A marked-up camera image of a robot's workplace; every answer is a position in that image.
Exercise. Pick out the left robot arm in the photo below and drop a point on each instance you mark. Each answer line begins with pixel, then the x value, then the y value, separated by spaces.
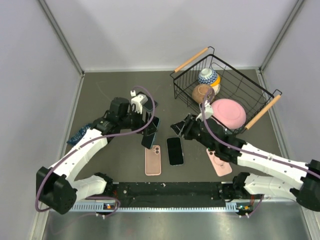
pixel 57 187

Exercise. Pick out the pink plate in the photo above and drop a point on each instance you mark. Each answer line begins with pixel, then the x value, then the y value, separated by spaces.
pixel 229 113

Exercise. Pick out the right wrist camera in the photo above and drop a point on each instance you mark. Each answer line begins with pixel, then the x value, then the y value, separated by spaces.
pixel 206 111

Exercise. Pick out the clear phone case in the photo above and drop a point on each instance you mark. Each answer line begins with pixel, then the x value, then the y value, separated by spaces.
pixel 175 151

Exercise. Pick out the brown ceramic bowl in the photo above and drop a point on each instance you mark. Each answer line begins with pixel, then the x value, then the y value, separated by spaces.
pixel 200 91

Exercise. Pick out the yellow white cup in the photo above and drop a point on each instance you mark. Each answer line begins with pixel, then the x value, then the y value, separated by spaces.
pixel 216 86

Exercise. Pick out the pink case near right arm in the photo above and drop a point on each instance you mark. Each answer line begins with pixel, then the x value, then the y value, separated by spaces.
pixel 221 167

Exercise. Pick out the dark patterned bowl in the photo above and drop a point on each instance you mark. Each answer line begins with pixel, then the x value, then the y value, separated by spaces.
pixel 223 127

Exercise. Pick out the blue patterned bowl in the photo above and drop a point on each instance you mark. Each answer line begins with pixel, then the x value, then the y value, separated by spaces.
pixel 208 76

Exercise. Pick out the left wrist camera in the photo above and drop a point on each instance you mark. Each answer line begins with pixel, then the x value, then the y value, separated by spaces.
pixel 137 101

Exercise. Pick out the pink phone case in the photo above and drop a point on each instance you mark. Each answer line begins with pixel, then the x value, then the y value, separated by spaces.
pixel 153 161

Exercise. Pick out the teal-edged black smartphone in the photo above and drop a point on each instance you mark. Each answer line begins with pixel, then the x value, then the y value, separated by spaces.
pixel 148 105

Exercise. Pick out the black wire basket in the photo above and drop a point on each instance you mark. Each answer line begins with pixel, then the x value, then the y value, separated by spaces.
pixel 234 85

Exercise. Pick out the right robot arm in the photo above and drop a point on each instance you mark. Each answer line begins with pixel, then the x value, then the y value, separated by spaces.
pixel 284 178

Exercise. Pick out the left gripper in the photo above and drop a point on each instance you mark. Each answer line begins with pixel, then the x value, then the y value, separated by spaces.
pixel 141 123

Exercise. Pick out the blue cloth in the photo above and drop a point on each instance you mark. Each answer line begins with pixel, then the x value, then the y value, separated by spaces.
pixel 73 140

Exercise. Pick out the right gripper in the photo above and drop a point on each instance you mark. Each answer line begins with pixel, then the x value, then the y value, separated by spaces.
pixel 190 122

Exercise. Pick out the grey slotted cable duct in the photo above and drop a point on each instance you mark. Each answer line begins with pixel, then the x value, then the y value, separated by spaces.
pixel 109 207

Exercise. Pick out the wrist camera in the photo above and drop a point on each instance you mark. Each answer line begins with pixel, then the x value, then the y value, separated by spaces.
pixel 206 111
pixel 137 101

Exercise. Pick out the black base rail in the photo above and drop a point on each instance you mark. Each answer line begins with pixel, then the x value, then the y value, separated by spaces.
pixel 213 190

